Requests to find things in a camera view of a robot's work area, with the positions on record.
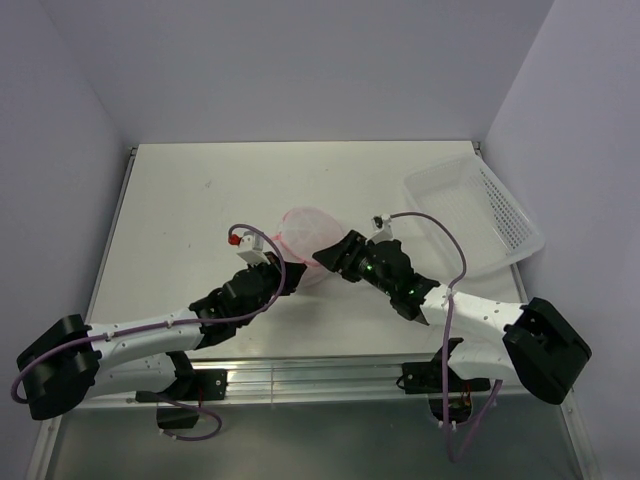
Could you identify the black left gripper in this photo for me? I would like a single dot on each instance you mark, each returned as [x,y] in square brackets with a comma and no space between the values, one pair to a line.
[274,268]

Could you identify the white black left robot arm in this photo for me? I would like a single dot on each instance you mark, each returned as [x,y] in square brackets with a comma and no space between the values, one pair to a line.
[73,361]

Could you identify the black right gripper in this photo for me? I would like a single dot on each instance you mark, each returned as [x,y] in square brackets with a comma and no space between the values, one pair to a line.
[335,256]

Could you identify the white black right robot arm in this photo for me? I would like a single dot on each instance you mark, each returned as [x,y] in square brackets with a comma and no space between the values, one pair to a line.
[531,343]

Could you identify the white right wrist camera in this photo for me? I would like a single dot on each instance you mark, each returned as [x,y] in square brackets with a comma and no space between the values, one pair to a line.
[382,230]

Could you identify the white perforated plastic basket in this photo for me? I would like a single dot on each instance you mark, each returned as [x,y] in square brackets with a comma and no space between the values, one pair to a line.
[483,219]

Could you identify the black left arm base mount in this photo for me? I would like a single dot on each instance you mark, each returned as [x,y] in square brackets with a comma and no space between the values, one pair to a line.
[185,397]

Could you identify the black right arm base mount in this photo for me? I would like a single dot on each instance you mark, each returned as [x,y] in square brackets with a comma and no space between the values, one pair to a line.
[426,378]

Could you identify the white mesh laundry bag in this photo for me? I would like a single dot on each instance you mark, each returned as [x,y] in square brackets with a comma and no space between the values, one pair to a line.
[303,231]

